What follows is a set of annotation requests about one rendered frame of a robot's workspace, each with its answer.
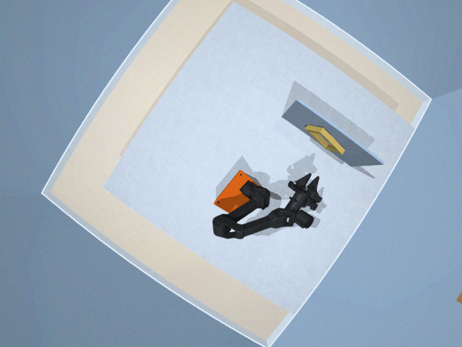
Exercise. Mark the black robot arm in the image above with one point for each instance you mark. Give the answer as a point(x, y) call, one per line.
point(259, 199)

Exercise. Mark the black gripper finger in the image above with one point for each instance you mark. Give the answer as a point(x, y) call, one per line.
point(303, 181)
point(313, 184)

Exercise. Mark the gold picture frame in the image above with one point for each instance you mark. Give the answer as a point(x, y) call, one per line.
point(325, 139)

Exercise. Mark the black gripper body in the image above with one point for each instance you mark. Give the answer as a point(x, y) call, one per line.
point(300, 195)

